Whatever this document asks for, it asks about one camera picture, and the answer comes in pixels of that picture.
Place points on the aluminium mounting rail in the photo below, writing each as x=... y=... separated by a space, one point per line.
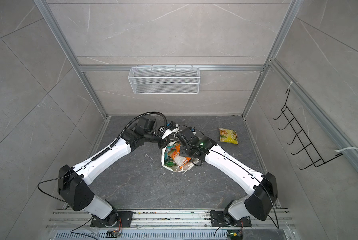
x=170 y=219

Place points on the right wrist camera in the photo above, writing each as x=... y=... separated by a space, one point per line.
x=186 y=134

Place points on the floral paper bag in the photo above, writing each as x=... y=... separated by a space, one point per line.
x=174 y=139

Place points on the green snack packet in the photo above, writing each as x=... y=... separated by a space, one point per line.
x=170 y=154

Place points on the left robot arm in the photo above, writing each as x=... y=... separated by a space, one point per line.
x=74 y=182

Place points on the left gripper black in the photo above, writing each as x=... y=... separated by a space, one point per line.
x=165 y=141

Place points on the small green circuit board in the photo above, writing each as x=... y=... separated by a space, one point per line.
x=235 y=235

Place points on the orange snack packet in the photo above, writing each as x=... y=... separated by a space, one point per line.
x=181 y=161

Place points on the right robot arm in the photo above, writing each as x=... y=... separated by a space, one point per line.
x=261 y=190

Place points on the white cable tie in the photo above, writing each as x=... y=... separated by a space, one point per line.
x=345 y=149

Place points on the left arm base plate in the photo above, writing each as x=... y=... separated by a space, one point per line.
x=120 y=219

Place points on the aluminium frame profile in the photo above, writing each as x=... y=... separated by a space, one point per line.
x=339 y=138

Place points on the yellow snack packet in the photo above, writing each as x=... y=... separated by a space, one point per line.
x=228 y=136

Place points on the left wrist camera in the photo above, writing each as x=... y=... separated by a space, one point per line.
x=168 y=130

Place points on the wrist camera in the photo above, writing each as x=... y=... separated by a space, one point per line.
x=168 y=130
x=186 y=134

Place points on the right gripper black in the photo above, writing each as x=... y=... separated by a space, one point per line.
x=182 y=152

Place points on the black wire hook rack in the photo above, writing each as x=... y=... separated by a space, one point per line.
x=301 y=136

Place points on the white wire mesh basket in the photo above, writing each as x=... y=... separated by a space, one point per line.
x=164 y=80

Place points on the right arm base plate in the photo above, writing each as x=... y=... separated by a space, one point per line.
x=219 y=219

